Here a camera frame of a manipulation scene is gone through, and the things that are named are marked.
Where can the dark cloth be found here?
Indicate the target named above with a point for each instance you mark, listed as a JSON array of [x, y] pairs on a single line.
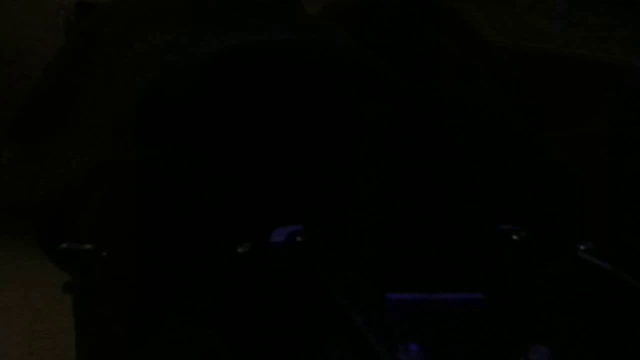
[[180, 146]]

